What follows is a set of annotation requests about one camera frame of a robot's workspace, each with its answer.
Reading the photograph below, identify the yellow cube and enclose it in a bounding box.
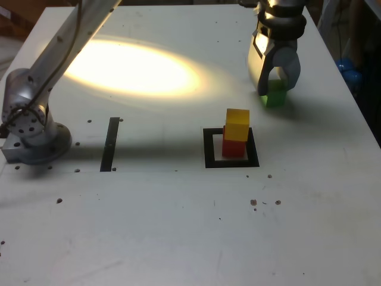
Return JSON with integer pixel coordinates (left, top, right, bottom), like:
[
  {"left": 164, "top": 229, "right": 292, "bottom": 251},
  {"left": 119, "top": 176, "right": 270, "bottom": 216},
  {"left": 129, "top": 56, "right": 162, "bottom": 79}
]
[{"left": 224, "top": 108, "right": 251, "bottom": 142}]

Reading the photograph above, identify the black tape square outline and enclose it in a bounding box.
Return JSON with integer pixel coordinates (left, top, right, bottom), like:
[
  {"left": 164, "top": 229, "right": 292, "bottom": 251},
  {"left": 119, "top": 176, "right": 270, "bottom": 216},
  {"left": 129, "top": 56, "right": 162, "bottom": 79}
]
[{"left": 202, "top": 127, "right": 260, "bottom": 170}]

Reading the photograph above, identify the black tape strip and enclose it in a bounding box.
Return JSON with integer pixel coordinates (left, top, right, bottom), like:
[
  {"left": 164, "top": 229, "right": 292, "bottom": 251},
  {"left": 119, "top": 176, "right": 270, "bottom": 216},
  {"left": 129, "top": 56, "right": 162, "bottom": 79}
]
[{"left": 99, "top": 117, "right": 121, "bottom": 173}]

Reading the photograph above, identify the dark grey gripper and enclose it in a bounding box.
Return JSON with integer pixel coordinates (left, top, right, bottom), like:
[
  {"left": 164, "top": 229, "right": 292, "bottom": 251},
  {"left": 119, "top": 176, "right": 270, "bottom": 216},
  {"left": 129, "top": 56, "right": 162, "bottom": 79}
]
[{"left": 246, "top": 28, "right": 302, "bottom": 97}]

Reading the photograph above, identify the green cube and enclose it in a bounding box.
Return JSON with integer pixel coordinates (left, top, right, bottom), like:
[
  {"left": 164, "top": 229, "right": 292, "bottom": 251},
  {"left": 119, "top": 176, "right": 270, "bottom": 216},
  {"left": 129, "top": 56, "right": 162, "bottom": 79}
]
[{"left": 259, "top": 79, "right": 288, "bottom": 108}]

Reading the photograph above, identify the blue round object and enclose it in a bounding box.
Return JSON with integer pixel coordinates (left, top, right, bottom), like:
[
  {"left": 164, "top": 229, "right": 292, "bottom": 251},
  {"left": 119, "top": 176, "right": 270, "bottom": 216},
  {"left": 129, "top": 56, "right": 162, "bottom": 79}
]
[{"left": 335, "top": 57, "right": 363, "bottom": 88}]

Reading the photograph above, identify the red cube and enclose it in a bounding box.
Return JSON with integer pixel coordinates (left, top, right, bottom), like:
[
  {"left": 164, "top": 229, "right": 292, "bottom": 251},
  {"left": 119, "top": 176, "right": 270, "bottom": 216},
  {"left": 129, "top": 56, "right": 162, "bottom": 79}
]
[{"left": 222, "top": 125, "right": 248, "bottom": 158}]

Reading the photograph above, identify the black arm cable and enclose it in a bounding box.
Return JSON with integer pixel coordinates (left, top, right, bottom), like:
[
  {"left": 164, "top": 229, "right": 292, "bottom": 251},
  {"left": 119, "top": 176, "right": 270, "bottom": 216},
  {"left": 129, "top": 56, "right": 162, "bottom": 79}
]
[{"left": 0, "top": 0, "right": 83, "bottom": 132}]

